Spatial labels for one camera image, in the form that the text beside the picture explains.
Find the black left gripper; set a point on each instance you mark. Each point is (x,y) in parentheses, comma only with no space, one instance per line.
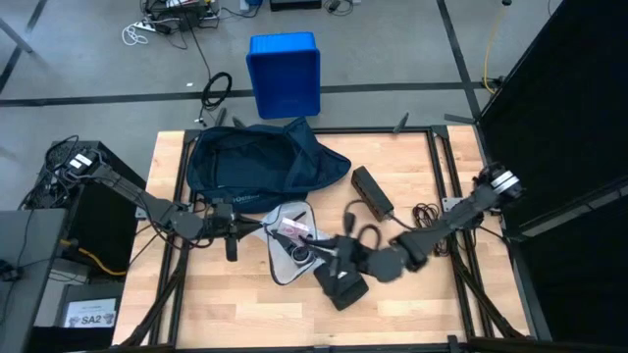
(223,224)

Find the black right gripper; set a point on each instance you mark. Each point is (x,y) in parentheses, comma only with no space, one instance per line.
(350,252)

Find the pinkish white card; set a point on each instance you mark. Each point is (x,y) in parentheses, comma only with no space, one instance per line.
(293,228)

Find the thin black pen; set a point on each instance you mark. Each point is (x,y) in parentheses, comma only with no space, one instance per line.
(299,216)

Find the clear mesh zipper pouch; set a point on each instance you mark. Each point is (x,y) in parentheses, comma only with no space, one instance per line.
(282,267)

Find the black box white stripe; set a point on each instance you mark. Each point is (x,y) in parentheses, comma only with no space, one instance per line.
(343,291)

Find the navy blue backpack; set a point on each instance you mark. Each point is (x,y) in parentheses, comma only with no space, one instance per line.
(255,162)

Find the black network switch box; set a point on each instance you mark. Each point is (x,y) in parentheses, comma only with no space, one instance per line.
(370,191)

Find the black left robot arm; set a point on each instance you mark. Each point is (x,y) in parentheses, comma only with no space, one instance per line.
(127,188)

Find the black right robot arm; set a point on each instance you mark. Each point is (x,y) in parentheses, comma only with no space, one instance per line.
(456,213)

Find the black computer tower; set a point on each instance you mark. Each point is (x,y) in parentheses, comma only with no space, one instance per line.
(108,235)

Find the blue plastic bin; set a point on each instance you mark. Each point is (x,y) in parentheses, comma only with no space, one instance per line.
(284,73)

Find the white paper sign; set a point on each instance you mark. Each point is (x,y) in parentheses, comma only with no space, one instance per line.
(90,318)

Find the grey desk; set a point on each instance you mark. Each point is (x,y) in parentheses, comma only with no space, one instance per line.
(29,274)

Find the flat black device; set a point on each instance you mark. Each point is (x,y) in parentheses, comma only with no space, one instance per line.
(294,5)

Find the black curtain partition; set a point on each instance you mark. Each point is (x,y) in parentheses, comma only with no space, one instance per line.
(564,122)

